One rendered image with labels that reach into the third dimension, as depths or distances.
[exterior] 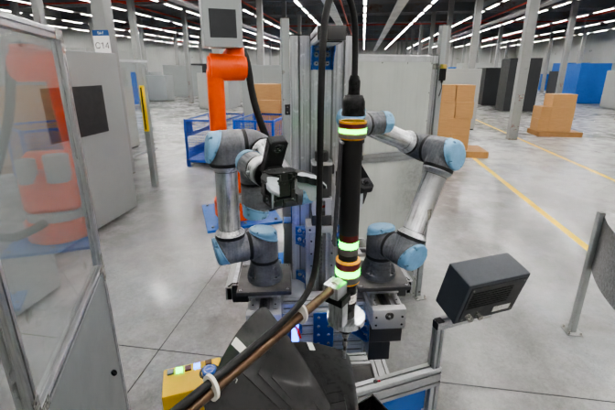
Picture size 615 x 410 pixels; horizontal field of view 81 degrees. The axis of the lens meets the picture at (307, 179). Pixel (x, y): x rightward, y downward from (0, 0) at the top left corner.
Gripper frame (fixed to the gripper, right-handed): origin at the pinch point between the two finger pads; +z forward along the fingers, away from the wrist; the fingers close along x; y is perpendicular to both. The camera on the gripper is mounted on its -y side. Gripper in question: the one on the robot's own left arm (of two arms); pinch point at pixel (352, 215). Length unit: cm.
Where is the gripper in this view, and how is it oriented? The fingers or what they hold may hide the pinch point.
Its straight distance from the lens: 122.5
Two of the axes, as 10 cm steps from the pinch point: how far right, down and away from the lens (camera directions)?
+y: -3.1, -2.7, 9.1
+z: 0.0, 9.6, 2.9
